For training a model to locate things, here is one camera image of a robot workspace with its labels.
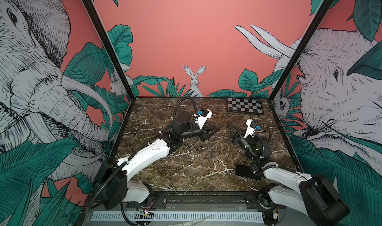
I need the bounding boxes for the black white checkerboard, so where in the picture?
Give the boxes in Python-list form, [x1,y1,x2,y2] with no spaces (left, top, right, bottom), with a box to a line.
[226,97,264,115]

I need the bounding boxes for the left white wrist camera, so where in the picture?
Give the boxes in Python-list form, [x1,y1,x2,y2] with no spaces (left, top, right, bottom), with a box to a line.
[195,109,213,130]

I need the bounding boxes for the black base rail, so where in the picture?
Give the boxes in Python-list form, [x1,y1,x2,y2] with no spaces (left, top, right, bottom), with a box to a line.
[83,191,326,210]

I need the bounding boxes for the green wired earphones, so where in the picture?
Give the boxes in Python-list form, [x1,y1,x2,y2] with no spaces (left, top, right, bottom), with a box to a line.
[138,153,245,194]

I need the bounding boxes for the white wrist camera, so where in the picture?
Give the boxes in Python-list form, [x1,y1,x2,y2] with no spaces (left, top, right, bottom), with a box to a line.
[195,109,213,130]
[244,119,261,137]

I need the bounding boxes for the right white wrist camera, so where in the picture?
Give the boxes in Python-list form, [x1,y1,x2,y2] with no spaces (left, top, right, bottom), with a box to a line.
[244,119,261,137]

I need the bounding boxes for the white slotted cable duct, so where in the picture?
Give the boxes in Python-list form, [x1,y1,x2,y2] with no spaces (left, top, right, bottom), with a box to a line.
[90,210,265,223]

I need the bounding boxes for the left black frame post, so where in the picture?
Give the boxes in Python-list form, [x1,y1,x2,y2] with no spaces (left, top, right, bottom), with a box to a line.
[81,0,135,100]

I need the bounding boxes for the black smartphone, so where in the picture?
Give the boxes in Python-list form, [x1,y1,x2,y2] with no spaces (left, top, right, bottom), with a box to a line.
[235,164,262,181]

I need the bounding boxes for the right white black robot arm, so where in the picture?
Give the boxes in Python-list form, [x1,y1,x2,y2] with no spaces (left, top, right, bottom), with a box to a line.
[227,120,350,226]

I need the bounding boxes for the black frame post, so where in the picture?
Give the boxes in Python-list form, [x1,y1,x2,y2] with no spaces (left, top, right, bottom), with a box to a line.
[81,0,135,100]
[268,0,334,102]

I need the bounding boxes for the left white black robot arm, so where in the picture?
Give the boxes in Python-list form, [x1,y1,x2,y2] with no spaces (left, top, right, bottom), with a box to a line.
[86,108,220,212]

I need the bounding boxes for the right black frame post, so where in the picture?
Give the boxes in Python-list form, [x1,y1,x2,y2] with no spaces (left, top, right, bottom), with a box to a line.
[268,0,334,102]

